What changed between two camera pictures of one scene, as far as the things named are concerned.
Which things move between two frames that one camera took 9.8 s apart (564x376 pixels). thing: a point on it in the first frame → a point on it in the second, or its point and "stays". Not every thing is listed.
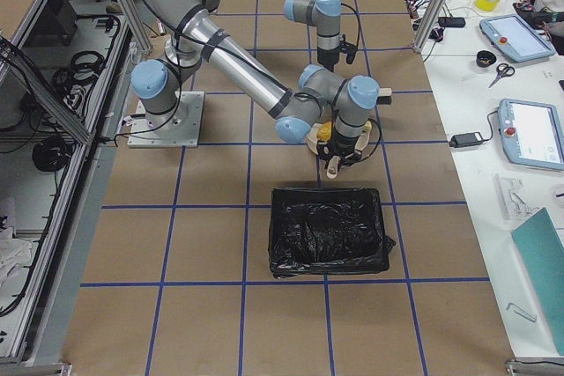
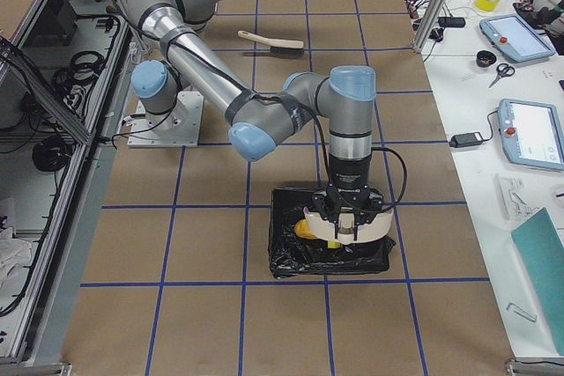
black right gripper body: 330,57 → 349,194
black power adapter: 464,139 stays
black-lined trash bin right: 327,232 stays
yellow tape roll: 487,0 stays
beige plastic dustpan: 313,143 → 320,226
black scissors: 503,70 stays
